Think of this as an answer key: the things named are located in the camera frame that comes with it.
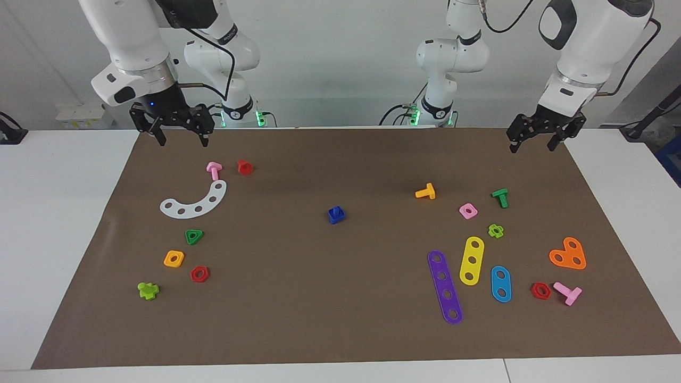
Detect brown table mat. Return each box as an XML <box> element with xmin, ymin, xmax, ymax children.
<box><xmin>31</xmin><ymin>128</ymin><xmax>681</xmax><ymax>370</ymax></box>

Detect black left base cables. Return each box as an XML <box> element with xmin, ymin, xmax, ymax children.
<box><xmin>379</xmin><ymin>103</ymin><xmax>426</xmax><ymax>127</ymax></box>

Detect blue two-hole plate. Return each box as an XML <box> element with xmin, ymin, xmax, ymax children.
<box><xmin>490</xmin><ymin>265</ymin><xmax>512</xmax><ymax>303</ymax></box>

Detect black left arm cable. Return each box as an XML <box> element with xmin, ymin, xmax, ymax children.
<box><xmin>479</xmin><ymin>0</ymin><xmax>663</xmax><ymax>97</ymax></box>

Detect orange heart hole plate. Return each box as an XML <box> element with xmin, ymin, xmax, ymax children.
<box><xmin>549</xmin><ymin>237</ymin><xmax>587</xmax><ymax>271</ymax></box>

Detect black table clamp device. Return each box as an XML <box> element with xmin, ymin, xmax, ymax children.
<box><xmin>0</xmin><ymin>112</ymin><xmax>28</xmax><ymax>145</ymax></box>

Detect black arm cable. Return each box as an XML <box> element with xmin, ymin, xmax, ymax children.
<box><xmin>177</xmin><ymin>27</ymin><xmax>236</xmax><ymax>102</ymax></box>
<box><xmin>479</xmin><ymin>0</ymin><xmax>663</xmax><ymax>97</ymax></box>

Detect purple four-hole plate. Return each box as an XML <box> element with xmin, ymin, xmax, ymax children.
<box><xmin>427</xmin><ymin>250</ymin><xmax>463</xmax><ymax>325</ymax></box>

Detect black right base cables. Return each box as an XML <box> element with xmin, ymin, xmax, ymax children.
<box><xmin>209</xmin><ymin>103</ymin><xmax>278</xmax><ymax>128</ymax></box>

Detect yellow three-hole plate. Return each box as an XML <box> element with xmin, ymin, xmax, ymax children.
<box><xmin>459</xmin><ymin>236</ymin><xmax>485</xmax><ymax>286</ymax></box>

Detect black stand with cable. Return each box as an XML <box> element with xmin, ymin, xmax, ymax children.
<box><xmin>620</xmin><ymin>98</ymin><xmax>681</xmax><ymax>141</ymax></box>

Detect white curved hole plate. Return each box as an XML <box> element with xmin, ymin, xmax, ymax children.
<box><xmin>160</xmin><ymin>180</ymin><xmax>228</xmax><ymax>219</ymax></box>

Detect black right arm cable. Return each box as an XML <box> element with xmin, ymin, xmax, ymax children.
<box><xmin>177</xmin><ymin>27</ymin><xmax>236</xmax><ymax>102</ymax></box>

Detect blue crate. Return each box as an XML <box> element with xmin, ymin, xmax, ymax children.
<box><xmin>654</xmin><ymin>136</ymin><xmax>681</xmax><ymax>188</ymax></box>

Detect black base cables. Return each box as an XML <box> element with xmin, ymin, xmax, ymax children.
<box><xmin>209</xmin><ymin>103</ymin><xmax>278</xmax><ymax>128</ymax></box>
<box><xmin>379</xmin><ymin>103</ymin><xmax>426</xmax><ymax>127</ymax></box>

